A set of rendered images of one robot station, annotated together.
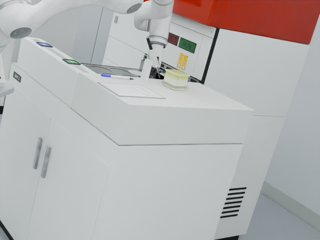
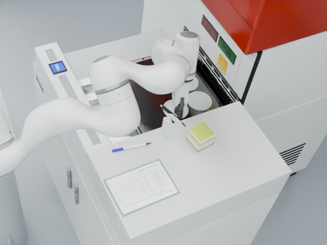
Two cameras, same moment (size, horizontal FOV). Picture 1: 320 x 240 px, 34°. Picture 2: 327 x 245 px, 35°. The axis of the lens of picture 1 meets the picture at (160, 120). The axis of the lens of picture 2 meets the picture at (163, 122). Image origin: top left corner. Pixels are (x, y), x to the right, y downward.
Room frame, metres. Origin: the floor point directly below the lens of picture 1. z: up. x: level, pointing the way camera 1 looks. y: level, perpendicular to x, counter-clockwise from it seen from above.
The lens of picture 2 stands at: (0.94, 0.01, 2.42)
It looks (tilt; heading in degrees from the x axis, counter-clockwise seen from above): 51 degrees down; 6
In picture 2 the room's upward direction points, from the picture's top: 11 degrees clockwise
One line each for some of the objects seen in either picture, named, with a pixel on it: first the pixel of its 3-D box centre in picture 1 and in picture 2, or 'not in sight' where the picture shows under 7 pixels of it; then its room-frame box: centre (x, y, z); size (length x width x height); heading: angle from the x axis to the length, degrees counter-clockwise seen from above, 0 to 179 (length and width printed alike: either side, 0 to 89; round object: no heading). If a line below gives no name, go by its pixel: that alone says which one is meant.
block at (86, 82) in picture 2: not in sight; (87, 83); (2.25, 0.46, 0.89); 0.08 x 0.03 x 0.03; 131
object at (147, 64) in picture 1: (151, 64); (171, 121); (2.06, 0.09, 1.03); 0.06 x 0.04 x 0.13; 131
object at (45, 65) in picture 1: (54, 69); (70, 104); (2.13, 0.49, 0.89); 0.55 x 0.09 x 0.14; 41
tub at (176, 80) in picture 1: (175, 79); (200, 136); (2.05, -0.02, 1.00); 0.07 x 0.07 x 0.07; 50
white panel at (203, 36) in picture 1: (153, 47); (192, 23); (2.61, 0.13, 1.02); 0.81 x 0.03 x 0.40; 41
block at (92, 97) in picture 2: not in sight; (95, 97); (2.19, 0.41, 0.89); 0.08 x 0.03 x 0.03; 131
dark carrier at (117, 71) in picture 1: (132, 79); (162, 89); (2.32, 0.17, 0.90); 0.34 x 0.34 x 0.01; 41
